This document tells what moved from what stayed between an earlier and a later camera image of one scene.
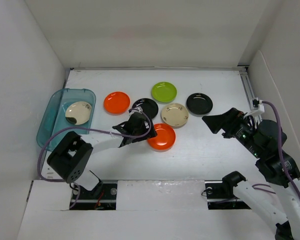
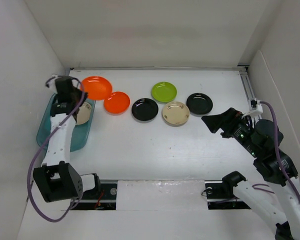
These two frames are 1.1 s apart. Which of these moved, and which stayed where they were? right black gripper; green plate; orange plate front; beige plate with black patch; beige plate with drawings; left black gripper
Moved: orange plate front; left black gripper
Stayed: beige plate with drawings; beige plate with black patch; green plate; right black gripper
